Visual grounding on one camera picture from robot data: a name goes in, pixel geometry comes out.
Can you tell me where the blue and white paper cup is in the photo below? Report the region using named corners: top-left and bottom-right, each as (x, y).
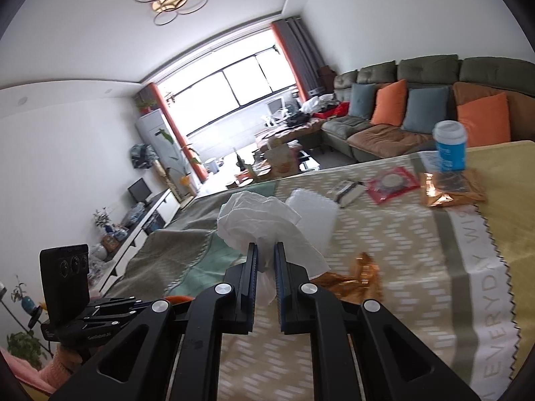
top-left (432, 120), bottom-right (468, 173)

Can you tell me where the crumpled gold foil wrapper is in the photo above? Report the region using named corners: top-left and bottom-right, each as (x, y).
top-left (311, 252), bottom-right (385, 301)

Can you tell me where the black and white packet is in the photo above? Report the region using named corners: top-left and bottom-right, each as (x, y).
top-left (327, 179), bottom-right (366, 207)

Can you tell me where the brown back cushion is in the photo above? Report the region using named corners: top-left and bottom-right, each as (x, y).
top-left (453, 81), bottom-right (535, 143)

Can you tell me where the brown ottoman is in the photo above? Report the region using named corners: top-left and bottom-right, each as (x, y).
top-left (255, 125), bottom-right (324, 151)

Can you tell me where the flat gold foil wrapper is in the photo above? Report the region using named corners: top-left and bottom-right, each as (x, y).
top-left (419, 168), bottom-right (488, 209)

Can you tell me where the clear plastic bag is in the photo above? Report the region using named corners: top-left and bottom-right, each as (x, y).
top-left (121, 205), bottom-right (147, 228)

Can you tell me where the bushy green potted plant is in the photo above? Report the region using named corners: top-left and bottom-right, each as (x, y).
top-left (6, 330), bottom-right (47, 370)

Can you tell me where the black monitor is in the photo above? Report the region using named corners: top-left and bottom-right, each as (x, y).
top-left (127, 177), bottom-right (153, 206)

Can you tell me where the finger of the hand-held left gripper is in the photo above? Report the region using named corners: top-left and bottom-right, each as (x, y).
top-left (81, 307), bottom-right (147, 331)
top-left (86, 296), bottom-right (143, 312)

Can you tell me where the red cloth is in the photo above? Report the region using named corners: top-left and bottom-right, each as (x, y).
top-left (313, 102), bottom-right (349, 120)

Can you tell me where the black glass coffee table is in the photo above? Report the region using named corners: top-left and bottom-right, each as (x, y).
top-left (226, 142), bottom-right (322, 188)

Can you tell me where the black bag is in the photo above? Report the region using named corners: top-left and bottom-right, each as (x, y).
top-left (285, 111), bottom-right (312, 127)

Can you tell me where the cloth covered floor fan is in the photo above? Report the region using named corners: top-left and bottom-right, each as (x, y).
top-left (130, 143), bottom-right (176, 201)

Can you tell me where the orange cushion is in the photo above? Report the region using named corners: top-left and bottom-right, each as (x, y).
top-left (456, 93), bottom-right (511, 148)
top-left (370, 79), bottom-right (408, 127)

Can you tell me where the cluster of food jars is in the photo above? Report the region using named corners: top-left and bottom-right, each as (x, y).
top-left (228, 163), bottom-right (272, 188)

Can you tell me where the blue cushion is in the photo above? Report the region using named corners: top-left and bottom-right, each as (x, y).
top-left (348, 83), bottom-right (377, 118)
top-left (401, 86), bottom-right (451, 133)

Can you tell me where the person's pink fleece clothing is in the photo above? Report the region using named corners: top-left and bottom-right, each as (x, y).
top-left (0, 349), bottom-right (53, 397)

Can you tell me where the white office chair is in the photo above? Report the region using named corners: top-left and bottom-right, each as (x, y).
top-left (262, 97), bottom-right (293, 126)

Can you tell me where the tall leafy potted plant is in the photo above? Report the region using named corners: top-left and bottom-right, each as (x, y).
top-left (156, 127), bottom-right (202, 195)

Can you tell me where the person's left forearm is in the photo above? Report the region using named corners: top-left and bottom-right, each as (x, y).
top-left (39, 343), bottom-right (84, 389)

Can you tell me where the blue vase on black stand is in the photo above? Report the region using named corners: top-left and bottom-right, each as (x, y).
top-left (10, 276), bottom-right (46, 330)

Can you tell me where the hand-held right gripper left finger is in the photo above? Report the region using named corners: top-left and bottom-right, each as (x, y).
top-left (50, 242), bottom-right (260, 401)

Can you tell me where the blue vase with branches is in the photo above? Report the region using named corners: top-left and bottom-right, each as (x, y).
top-left (93, 208), bottom-right (115, 235)

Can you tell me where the white standing air conditioner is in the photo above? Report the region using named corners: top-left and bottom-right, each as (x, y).
top-left (135, 109), bottom-right (197, 201)

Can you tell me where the white foam fruit net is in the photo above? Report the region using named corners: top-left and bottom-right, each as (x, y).
top-left (286, 189), bottom-right (339, 255)

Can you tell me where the cardboard box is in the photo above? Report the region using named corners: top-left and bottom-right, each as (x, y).
top-left (262, 144), bottom-right (298, 176)

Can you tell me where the red square packet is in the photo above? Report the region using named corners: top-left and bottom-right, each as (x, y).
top-left (367, 166), bottom-right (421, 205)

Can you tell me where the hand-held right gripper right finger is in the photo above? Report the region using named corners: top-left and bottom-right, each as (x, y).
top-left (274, 241), bottom-right (481, 401)

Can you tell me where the white tissue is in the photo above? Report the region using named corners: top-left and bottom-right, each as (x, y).
top-left (216, 191), bottom-right (331, 305)

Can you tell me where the orange and grey curtain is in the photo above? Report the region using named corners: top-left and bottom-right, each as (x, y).
top-left (271, 17), bottom-right (322, 101)
top-left (136, 84), bottom-right (207, 182)

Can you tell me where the large window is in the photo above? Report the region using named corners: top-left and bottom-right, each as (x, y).
top-left (167, 44), bottom-right (299, 134)

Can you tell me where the white and black TV cabinet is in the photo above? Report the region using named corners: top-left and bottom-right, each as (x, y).
top-left (90, 188), bottom-right (182, 293)

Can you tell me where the green sectional sofa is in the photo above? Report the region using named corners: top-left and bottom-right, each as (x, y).
top-left (320, 53), bottom-right (535, 163)

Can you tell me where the brown seat pad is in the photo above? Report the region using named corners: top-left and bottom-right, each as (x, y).
top-left (348, 124), bottom-right (435, 161)

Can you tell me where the small potted plant red pot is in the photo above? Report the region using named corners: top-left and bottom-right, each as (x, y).
top-left (134, 94), bottom-right (157, 113)

